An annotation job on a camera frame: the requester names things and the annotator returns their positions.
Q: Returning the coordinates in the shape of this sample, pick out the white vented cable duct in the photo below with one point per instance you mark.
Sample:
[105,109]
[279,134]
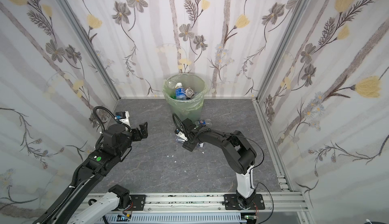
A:
[176,218]

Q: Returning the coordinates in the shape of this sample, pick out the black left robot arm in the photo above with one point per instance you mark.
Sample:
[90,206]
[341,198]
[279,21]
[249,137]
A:
[112,147]

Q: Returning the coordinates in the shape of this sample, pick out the right corner aluminium post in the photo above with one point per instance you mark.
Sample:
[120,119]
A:
[287,36]

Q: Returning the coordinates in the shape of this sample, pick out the clear crushed bottle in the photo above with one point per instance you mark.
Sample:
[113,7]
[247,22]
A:
[190,93]

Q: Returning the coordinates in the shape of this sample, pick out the green bin liner bag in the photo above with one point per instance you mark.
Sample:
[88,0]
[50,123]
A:
[185,102]

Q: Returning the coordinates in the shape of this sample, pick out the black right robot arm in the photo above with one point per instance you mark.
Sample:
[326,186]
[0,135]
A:
[239,154]

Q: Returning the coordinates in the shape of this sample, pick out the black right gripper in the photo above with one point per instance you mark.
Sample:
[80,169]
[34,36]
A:
[188,143]

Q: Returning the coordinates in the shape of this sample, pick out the small blue label bottle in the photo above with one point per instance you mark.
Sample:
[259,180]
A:
[206,122]

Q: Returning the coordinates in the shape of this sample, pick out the left corner aluminium post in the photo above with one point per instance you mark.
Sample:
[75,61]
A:
[86,43]

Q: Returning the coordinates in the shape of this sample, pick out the mesh waste bin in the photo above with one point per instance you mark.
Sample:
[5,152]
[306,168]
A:
[185,108]

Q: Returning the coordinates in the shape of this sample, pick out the corner aluminium post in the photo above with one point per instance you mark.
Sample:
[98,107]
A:
[86,43]
[287,36]

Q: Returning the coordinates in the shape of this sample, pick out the purple label Ganten bottle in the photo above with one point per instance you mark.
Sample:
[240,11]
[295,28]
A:
[199,145]

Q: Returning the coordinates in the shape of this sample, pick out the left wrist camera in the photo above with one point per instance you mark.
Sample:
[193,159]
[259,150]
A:
[123,117]

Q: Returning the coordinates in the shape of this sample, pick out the Pocari Sweat bottle white cap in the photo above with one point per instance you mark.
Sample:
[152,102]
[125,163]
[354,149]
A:
[180,92]

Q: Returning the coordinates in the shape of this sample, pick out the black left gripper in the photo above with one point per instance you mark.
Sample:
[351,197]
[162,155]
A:
[135,133]

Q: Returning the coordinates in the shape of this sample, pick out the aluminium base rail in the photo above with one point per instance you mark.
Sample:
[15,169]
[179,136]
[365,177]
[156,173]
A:
[279,207]

